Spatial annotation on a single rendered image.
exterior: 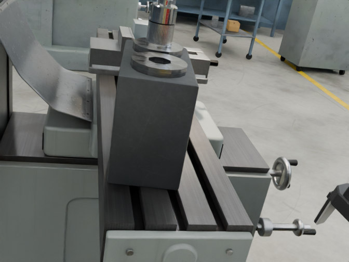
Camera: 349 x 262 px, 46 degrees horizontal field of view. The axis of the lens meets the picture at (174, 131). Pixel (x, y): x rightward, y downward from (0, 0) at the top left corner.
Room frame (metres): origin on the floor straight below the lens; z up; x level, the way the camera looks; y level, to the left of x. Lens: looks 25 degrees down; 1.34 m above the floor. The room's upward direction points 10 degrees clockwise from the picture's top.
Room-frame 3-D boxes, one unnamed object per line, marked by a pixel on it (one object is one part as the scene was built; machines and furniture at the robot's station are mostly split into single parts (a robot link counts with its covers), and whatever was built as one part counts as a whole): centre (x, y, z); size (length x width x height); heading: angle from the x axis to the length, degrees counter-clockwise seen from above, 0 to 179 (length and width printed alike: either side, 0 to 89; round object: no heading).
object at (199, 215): (1.07, 0.11, 0.92); 1.24 x 0.23 x 0.08; 15
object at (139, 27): (1.18, 0.14, 1.07); 0.06 x 0.05 x 0.06; 15
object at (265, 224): (1.12, -0.42, 0.54); 0.22 x 0.06 x 0.06; 105
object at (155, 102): (0.68, 0.05, 1.06); 0.22 x 0.12 x 0.20; 8
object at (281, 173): (1.25, -0.36, 0.66); 0.16 x 0.12 x 0.12; 105
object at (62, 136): (1.12, 0.13, 0.82); 0.50 x 0.35 x 0.12; 105
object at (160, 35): (0.73, 0.06, 1.19); 0.05 x 0.05 x 0.06
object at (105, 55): (1.19, 0.11, 1.01); 0.35 x 0.15 x 0.11; 105
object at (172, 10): (0.73, 0.06, 1.22); 0.05 x 0.05 x 0.01
